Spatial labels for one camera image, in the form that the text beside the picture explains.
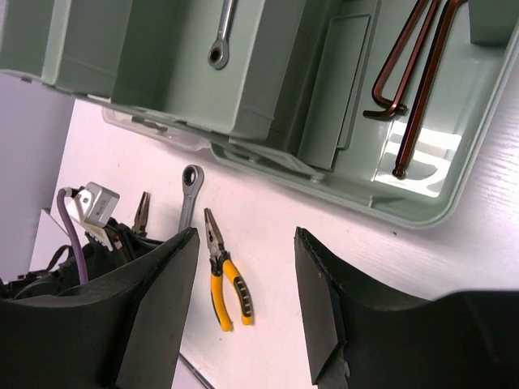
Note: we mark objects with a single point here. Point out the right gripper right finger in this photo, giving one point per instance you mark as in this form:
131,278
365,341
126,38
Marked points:
362,333

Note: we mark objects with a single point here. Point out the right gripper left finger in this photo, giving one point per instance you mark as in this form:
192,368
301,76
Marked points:
122,330

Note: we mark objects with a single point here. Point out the yellow-handled pliers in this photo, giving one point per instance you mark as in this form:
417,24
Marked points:
221,265
139,227

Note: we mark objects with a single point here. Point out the large silver ratchet wrench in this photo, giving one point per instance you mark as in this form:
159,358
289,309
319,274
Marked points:
192,181

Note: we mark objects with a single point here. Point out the small silver wrench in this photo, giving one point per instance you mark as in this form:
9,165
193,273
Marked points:
218,55

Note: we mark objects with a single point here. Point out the green cantilever toolbox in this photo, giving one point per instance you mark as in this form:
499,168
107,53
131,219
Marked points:
289,103

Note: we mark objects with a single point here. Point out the bent brown hex key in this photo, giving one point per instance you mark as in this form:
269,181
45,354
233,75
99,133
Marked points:
395,106

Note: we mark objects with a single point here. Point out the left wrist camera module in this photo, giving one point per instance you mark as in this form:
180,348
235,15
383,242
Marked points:
94,204

